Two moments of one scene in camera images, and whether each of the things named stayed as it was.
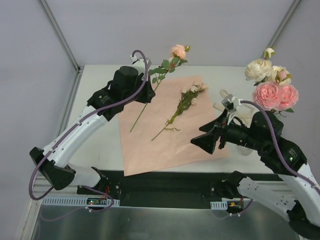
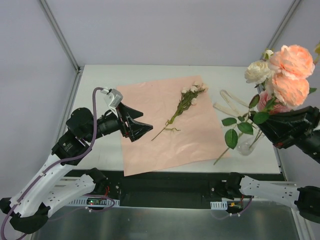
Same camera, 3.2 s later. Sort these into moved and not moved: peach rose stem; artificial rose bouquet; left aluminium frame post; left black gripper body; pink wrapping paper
Moved: left black gripper body; peach rose stem
Not moved: left aluminium frame post; artificial rose bouquet; pink wrapping paper
